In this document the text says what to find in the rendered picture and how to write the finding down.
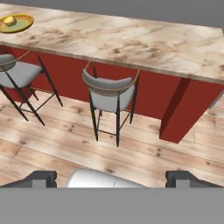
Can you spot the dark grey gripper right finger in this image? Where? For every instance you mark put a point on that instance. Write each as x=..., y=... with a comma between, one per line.
x=178, y=178

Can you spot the grey bar stool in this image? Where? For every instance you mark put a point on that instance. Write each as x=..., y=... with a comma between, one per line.
x=17, y=75
x=112, y=93

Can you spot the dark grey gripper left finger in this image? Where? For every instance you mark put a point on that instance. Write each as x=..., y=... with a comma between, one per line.
x=43, y=178

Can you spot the red dining counter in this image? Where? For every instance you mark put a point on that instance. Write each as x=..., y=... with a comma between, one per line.
x=122, y=52

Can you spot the white rounded object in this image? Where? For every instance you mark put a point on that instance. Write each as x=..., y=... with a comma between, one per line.
x=99, y=179

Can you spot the pale yellow food piece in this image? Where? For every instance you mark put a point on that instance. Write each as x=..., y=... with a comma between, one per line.
x=10, y=20

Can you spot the yellow and green plate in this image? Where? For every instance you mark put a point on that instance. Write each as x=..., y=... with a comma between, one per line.
x=20, y=24

